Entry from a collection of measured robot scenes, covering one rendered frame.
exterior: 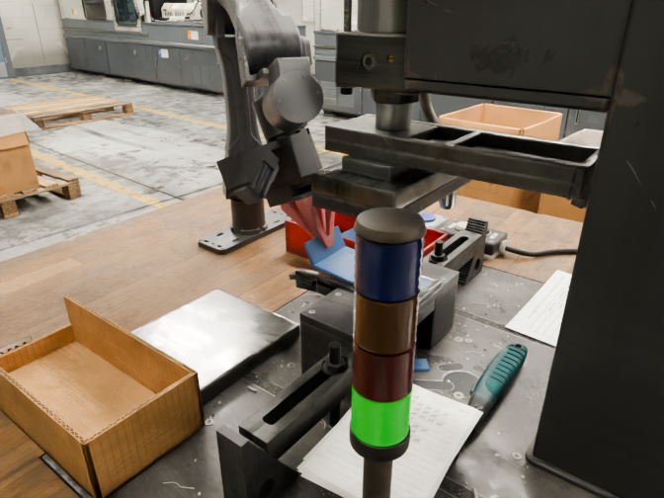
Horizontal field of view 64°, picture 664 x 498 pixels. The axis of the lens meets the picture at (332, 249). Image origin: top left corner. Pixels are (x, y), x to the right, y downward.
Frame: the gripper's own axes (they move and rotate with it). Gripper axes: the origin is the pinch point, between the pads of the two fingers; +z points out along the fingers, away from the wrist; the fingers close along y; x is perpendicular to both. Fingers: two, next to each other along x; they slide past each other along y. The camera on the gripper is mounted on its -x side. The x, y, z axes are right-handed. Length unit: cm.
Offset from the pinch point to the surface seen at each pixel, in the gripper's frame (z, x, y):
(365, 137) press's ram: -11.0, -5.7, 15.4
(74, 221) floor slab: -21, 101, -302
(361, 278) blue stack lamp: -4.3, -28.6, 28.8
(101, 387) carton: 5.3, -28.1, -14.1
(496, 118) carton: 7, 271, -87
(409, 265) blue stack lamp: -4.3, -27.5, 31.4
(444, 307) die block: 12.4, 4.2, 11.5
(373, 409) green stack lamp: 4.1, -28.8, 26.4
